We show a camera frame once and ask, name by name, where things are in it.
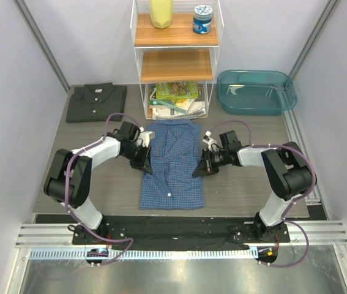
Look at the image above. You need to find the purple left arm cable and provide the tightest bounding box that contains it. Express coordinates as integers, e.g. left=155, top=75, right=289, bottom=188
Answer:
left=63, top=112, right=143, bottom=266

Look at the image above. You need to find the white wire wooden shelf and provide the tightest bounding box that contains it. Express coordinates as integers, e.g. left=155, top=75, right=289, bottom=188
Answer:
left=130, top=1, right=224, bottom=119

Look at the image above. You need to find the blue plaid long sleeve shirt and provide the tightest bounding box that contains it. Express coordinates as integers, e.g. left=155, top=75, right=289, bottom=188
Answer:
left=139, top=119, right=204, bottom=210

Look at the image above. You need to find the teal plastic basin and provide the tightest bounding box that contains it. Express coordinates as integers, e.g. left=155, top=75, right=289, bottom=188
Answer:
left=216, top=70, right=297, bottom=116

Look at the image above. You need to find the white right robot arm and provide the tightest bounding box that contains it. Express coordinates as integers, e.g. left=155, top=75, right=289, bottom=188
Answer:
left=192, top=130, right=316, bottom=242

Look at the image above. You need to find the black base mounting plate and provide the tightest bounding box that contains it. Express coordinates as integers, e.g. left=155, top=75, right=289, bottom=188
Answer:
left=35, top=214, right=291, bottom=252

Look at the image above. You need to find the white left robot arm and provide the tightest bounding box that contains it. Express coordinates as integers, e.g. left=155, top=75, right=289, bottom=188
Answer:
left=43, top=121, right=155, bottom=244

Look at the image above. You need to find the white slotted cable duct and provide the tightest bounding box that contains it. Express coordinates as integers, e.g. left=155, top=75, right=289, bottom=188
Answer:
left=29, top=247, right=258, bottom=261

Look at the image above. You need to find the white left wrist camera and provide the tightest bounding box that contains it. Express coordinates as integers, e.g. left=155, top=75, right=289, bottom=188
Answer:
left=136, top=131, right=155, bottom=148

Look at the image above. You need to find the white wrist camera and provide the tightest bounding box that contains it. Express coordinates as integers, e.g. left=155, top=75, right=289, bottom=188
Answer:
left=136, top=131, right=155, bottom=148
left=202, top=131, right=217, bottom=151

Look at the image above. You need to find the blue jar with lid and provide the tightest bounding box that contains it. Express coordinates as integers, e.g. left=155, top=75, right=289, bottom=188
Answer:
left=192, top=5, right=213, bottom=34

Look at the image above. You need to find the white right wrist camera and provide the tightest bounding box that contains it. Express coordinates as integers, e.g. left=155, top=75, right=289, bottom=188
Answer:
left=202, top=131, right=217, bottom=151

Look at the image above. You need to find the green picture book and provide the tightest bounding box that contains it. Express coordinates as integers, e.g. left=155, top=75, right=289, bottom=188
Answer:
left=156, top=81, right=198, bottom=100

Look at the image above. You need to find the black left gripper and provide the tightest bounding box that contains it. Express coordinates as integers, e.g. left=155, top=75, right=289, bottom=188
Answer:
left=122, top=143, right=152, bottom=174

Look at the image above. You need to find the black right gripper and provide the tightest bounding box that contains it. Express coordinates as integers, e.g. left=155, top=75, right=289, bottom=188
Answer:
left=193, top=148, right=229, bottom=178

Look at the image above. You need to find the yellow vase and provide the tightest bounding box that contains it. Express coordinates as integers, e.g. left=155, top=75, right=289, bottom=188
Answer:
left=149, top=0, right=173, bottom=29

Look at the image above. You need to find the folded dark grey shirt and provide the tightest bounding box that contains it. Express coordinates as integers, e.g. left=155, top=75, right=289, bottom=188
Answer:
left=65, top=83, right=127, bottom=123

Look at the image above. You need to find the stack of books and papers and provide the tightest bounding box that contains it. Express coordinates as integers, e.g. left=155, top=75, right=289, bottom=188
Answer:
left=145, top=84, right=208, bottom=120

